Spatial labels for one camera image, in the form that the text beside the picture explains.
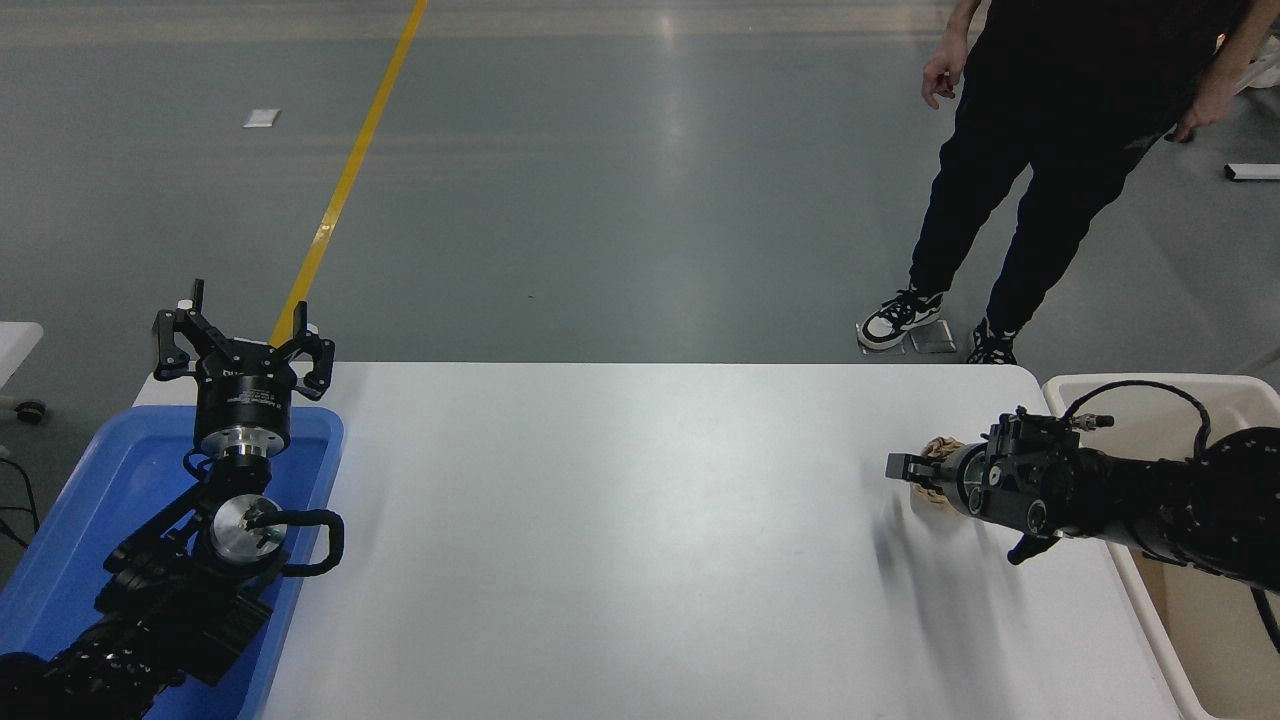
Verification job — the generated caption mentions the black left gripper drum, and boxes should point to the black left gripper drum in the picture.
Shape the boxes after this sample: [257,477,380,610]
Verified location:
[195,342,296,437]

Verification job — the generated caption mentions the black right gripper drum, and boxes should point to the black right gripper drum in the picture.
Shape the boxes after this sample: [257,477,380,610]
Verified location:
[938,444,981,517]

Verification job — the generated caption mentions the tan paper ball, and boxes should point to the tan paper ball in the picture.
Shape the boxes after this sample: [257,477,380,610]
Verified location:
[908,437,967,510]

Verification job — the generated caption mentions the person's right hand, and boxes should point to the person's right hand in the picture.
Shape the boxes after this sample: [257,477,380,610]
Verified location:
[922,45,969,109]

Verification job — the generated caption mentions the person's left hand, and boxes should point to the person's left hand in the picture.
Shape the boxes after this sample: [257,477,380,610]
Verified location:
[1165,85,1238,143]

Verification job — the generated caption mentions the white side table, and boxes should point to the white side table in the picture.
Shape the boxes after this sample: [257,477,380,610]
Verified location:
[0,322,45,393]

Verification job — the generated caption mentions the blue plastic tray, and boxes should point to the blue plastic tray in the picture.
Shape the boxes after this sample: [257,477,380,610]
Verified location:
[0,405,346,720]

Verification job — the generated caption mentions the large pale bin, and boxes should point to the large pale bin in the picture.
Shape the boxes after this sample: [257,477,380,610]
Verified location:
[1043,373,1280,720]

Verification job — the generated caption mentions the person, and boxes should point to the person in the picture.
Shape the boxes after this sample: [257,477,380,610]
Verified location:
[857,0,1280,366]

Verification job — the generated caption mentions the white office chair base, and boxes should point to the white office chair base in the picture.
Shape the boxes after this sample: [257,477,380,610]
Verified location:
[1235,35,1280,97]

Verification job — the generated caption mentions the black floor cables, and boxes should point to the black floor cables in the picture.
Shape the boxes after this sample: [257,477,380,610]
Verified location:
[0,455,42,549]

